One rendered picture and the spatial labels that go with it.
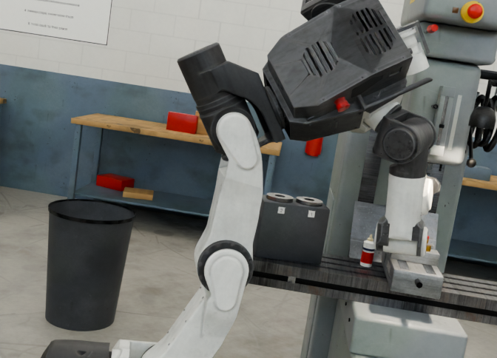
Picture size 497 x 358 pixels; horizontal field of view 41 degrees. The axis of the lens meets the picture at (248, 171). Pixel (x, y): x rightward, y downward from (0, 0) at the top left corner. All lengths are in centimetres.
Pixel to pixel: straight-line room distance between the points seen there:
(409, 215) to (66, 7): 544
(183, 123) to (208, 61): 429
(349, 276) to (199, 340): 61
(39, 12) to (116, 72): 92
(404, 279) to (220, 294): 65
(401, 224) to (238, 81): 53
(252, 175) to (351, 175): 100
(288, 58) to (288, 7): 483
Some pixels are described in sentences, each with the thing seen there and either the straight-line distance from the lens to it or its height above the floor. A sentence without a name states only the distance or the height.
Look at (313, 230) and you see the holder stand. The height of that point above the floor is 103.
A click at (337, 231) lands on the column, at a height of 95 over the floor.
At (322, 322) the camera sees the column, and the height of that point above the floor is 57.
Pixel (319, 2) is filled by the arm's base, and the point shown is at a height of 171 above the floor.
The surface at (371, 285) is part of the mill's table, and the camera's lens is 218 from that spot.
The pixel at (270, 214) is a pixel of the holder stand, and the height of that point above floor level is 107.
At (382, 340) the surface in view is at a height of 78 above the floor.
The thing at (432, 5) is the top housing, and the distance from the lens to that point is 200.
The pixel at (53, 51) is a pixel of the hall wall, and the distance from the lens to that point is 680.
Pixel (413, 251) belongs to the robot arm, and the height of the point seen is 112.
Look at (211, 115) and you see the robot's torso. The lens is 162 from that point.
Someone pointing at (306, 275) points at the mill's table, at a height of 90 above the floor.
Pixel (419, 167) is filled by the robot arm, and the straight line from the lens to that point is 167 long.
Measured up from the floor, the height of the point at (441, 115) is 146.
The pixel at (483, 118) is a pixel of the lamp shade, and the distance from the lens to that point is 200.
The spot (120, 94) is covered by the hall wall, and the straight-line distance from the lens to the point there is 659.
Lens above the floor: 151
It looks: 9 degrees down
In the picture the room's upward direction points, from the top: 9 degrees clockwise
